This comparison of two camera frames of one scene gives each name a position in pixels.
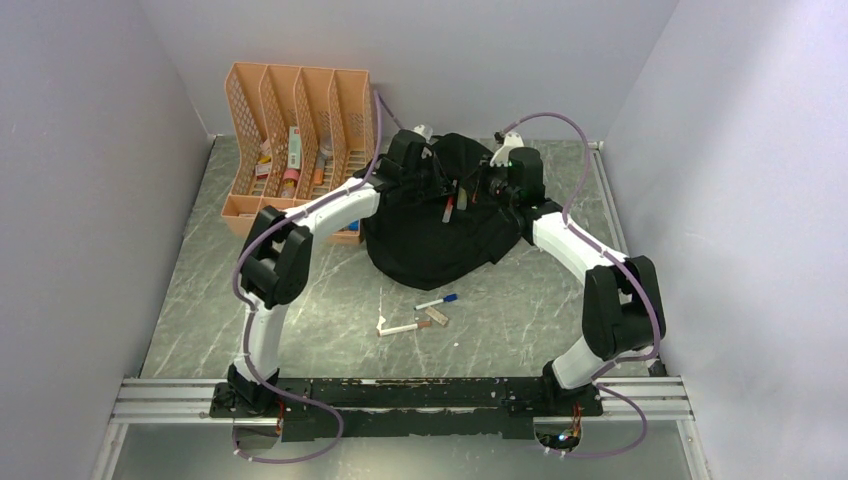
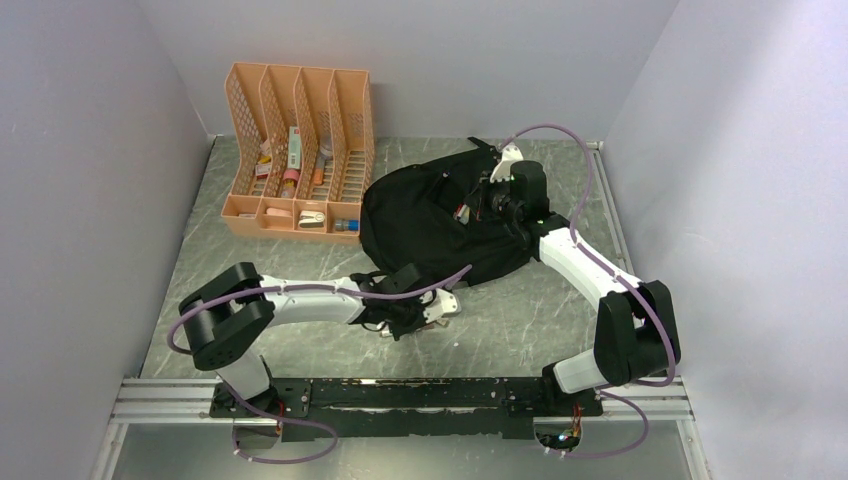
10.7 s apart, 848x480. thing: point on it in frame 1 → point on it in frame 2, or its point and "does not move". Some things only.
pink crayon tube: (289, 180) does not move
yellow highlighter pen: (462, 199) → (465, 216)
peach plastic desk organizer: (299, 131) does not move
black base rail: (323, 408) does not move
